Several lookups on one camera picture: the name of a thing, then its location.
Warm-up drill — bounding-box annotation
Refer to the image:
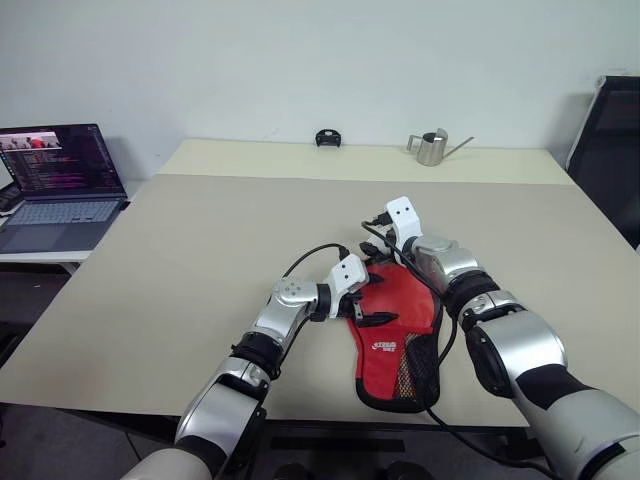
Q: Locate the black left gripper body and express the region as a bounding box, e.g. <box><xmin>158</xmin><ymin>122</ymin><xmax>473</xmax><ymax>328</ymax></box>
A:
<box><xmin>335</xmin><ymin>287</ymin><xmax>366</xmax><ymax>322</ymax></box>

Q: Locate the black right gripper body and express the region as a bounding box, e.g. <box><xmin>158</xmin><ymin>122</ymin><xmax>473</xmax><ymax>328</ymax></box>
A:
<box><xmin>378</xmin><ymin>221</ymin><xmax>404</xmax><ymax>262</ymax></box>

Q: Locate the red and black paddle case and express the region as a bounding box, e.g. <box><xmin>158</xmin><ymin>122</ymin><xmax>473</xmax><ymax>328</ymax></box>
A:
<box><xmin>344</xmin><ymin>257</ymin><xmax>447</xmax><ymax>415</ymax></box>

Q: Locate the metal watering can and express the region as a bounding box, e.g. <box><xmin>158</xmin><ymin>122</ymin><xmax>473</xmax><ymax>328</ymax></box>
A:
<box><xmin>406</xmin><ymin>126</ymin><xmax>476</xmax><ymax>167</ymax></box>

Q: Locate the small black gadget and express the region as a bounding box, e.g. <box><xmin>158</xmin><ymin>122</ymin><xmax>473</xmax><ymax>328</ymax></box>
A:
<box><xmin>314</xmin><ymin>128</ymin><xmax>344</xmax><ymax>149</ymax></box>

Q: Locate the black office chair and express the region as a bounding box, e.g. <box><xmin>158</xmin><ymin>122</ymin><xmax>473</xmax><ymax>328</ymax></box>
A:
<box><xmin>566</xmin><ymin>74</ymin><xmax>640</xmax><ymax>251</ymax></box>

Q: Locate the open grey laptop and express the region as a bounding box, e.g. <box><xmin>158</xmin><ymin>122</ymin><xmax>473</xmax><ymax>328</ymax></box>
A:
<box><xmin>0</xmin><ymin>123</ymin><xmax>132</xmax><ymax>254</ymax></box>

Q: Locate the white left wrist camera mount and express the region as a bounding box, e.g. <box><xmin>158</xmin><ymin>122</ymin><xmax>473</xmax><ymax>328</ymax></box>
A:
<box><xmin>327</xmin><ymin>253</ymin><xmax>372</xmax><ymax>302</ymax></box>

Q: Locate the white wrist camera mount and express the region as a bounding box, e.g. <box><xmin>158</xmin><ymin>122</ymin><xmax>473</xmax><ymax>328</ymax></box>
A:
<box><xmin>383</xmin><ymin>196</ymin><xmax>427</xmax><ymax>251</ymax></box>
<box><xmin>327</xmin><ymin>253</ymin><xmax>372</xmax><ymax>302</ymax></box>

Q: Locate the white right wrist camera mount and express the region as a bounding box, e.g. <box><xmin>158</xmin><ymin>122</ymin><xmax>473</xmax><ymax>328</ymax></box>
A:
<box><xmin>383</xmin><ymin>196</ymin><xmax>427</xmax><ymax>251</ymax></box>

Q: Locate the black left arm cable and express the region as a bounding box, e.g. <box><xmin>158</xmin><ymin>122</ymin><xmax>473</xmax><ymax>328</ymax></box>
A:
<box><xmin>279</xmin><ymin>242</ymin><xmax>354</xmax><ymax>281</ymax></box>

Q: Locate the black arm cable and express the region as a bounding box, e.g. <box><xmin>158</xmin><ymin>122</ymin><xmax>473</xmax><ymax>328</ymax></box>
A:
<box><xmin>279</xmin><ymin>242</ymin><xmax>354</xmax><ymax>281</ymax></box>
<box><xmin>359</xmin><ymin>212</ymin><xmax>561</xmax><ymax>476</ymax></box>

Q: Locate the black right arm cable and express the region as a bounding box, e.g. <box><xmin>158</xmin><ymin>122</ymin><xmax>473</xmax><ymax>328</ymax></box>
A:
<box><xmin>359</xmin><ymin>212</ymin><xmax>561</xmax><ymax>476</ymax></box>

